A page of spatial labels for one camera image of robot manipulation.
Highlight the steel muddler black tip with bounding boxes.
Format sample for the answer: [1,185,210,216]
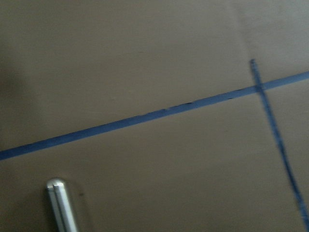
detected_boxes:
[46,178,79,232]

